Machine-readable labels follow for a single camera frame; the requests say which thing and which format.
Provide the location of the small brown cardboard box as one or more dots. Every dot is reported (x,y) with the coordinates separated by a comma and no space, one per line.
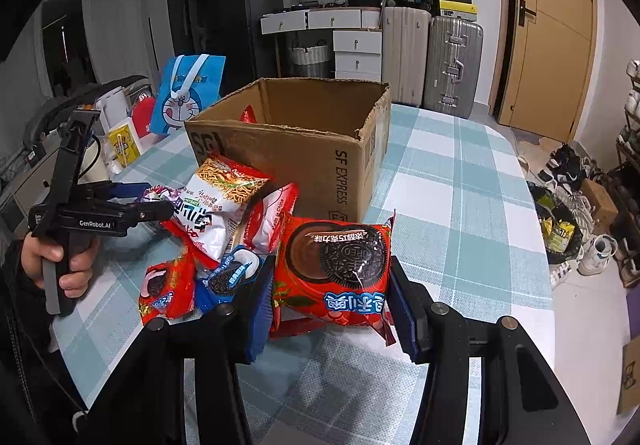
(602,208)

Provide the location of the SF Express cardboard box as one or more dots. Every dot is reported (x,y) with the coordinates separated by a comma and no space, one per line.
(327,136)

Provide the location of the white noodle snack bag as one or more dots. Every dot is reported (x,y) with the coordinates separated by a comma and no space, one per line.
(218,190)

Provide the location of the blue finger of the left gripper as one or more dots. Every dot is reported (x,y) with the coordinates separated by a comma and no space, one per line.
(114,190)
(140,212)

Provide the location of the yellow white box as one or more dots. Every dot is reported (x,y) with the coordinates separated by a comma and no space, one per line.
(126,142)

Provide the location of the blue Doraemon gift bag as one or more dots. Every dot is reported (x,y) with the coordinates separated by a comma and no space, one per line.
(189,85)

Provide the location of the person's left hand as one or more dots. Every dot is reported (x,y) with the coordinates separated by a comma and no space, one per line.
(76,282)

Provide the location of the white drawer desk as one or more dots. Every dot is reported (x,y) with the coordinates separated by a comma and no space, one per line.
(354,35)

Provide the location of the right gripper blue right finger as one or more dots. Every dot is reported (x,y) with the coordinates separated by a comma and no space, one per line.
(408,302)

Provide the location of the small blue Oreo packet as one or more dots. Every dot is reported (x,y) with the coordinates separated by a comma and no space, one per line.
(221,284)

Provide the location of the silver hard suitcase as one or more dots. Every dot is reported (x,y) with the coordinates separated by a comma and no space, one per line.
(454,53)

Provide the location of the wooden shoe rack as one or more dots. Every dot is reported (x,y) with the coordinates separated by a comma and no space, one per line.
(625,181)

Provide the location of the black trash bin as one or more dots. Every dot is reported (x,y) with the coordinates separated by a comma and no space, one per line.
(559,228)

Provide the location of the beige hard suitcase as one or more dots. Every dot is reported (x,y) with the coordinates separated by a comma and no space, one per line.
(404,52)

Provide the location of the plaid teal tablecloth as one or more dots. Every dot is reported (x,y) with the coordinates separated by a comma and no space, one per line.
(465,227)

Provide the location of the red white snack packet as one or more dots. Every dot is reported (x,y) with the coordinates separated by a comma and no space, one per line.
(261,232)

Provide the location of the black refrigerator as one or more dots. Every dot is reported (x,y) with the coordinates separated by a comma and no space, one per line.
(233,31)

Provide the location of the white electric kettle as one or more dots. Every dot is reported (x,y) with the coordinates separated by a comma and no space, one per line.
(113,107)

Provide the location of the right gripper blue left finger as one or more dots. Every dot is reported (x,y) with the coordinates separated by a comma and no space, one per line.
(259,311)

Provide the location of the woven laundry basket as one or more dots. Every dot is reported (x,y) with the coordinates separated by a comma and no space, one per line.
(310,61)

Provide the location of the wooden door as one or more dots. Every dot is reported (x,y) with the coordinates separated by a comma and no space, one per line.
(543,68)

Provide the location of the red large Oreo pack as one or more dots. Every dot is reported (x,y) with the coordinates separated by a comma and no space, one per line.
(331,273)

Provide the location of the small red Oreo packet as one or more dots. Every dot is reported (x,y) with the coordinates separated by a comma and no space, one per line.
(167,289)

